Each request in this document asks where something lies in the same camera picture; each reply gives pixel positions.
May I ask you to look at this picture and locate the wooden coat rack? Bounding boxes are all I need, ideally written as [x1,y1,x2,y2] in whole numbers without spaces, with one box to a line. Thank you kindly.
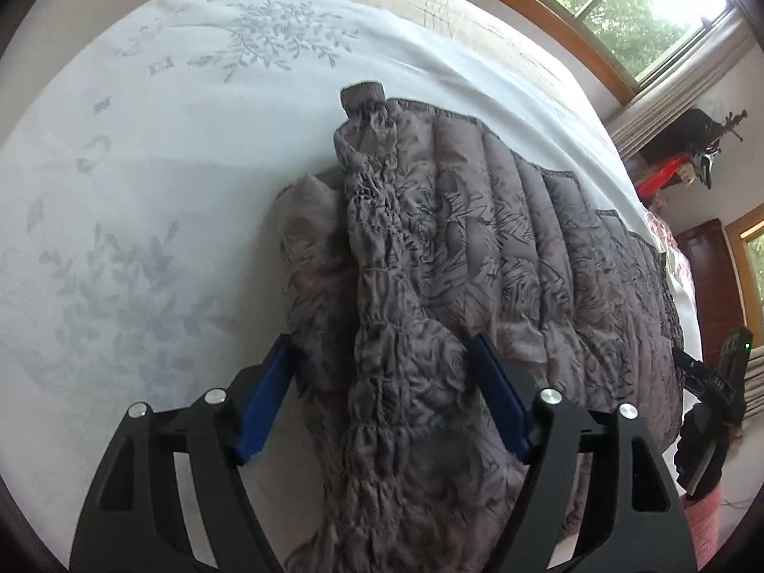
[692,108,750,189]

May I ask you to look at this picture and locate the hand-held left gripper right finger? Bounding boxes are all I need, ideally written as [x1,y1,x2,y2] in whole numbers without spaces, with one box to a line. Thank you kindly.
[468,333,699,573]

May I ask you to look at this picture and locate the beige curtain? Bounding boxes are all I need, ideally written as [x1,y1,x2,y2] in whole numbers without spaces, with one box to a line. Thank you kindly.
[605,12,753,162]

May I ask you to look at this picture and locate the white patterned bed sheet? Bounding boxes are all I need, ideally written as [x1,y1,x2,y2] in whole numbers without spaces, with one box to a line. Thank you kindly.
[0,0,702,573]

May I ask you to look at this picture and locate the small yellow framed window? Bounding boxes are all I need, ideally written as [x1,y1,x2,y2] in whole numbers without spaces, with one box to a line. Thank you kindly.
[725,203,764,347]

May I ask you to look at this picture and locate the red bag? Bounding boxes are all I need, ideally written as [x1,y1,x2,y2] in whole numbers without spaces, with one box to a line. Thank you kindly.
[634,155,687,198]

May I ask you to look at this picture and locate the grey quilted jacket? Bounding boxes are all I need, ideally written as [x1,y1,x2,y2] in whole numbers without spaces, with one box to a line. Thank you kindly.
[276,79,684,573]

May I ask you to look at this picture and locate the pink floral blanket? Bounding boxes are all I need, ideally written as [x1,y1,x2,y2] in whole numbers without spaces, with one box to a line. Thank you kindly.
[641,203,696,287]

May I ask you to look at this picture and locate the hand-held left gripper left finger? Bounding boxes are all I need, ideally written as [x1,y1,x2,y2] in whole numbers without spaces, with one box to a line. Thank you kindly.
[68,334,296,573]

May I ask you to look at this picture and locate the wooden framed window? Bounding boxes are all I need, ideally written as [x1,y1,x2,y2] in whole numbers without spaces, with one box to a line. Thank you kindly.
[433,0,753,105]

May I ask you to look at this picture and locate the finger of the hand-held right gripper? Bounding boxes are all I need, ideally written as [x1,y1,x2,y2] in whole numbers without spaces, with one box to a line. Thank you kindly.
[671,346,724,407]

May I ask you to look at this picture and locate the beige quilted bedspread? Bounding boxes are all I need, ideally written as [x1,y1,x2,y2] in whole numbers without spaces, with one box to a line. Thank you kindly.
[197,0,618,150]

